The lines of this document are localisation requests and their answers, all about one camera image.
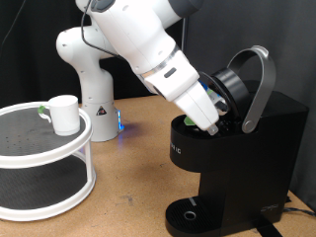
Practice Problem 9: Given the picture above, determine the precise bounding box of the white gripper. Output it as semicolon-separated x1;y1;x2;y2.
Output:
172;81;220;136

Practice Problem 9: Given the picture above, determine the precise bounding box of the black Keurig coffee machine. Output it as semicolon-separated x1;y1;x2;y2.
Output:
165;44;310;237

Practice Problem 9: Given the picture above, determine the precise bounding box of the white mug green-taped handle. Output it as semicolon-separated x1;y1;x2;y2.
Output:
38;94;81;137

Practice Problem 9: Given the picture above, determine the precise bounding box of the black tape strip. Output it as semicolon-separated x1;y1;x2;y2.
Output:
253;218;281;237

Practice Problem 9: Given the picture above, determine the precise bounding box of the white two-tier turntable shelf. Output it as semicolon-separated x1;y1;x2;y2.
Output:
0;101;97;222

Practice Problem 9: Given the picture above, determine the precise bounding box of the black looped camera cable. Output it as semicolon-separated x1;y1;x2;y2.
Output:
198;70;231;115

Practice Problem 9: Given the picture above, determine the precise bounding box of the black machine power cord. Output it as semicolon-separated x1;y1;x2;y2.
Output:
282;206;316;218

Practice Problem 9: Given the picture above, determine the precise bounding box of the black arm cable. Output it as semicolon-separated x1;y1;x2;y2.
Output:
80;0;119;58

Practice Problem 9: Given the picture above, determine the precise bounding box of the thin black hanging cable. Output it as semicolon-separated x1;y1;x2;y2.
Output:
1;0;28;50

